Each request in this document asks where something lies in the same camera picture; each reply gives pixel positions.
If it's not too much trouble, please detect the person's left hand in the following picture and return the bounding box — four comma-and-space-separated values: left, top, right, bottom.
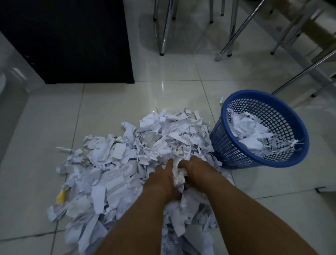
143, 158, 184, 203

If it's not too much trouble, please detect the person's right forearm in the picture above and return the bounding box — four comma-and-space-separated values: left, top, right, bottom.
201, 176, 320, 255

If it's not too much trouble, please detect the red chrome chair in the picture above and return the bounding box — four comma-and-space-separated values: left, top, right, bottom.
153, 0, 239, 57

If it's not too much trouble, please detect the pile of shredded white paper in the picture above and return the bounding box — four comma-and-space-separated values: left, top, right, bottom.
47, 108, 234, 255

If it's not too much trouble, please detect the blue plastic mesh wastebasket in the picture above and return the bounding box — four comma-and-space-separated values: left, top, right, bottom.
209, 90, 310, 170

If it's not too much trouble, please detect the black table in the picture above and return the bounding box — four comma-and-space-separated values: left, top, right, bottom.
0, 0, 135, 85

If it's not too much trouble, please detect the person's left forearm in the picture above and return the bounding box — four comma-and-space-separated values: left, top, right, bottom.
96, 185, 182, 255

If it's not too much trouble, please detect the yellow paper scrap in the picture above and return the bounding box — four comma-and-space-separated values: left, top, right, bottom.
55, 189, 66, 205

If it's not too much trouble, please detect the black chrome chair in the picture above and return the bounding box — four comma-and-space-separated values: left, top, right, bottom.
215, 0, 336, 98

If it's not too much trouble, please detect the person's right hand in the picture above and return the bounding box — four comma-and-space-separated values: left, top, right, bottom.
178, 156, 224, 191

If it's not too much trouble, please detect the white tiled floor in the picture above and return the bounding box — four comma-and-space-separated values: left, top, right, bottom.
0, 0, 336, 255

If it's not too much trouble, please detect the brown wooden board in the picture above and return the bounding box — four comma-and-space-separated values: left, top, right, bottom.
273, 0, 336, 63

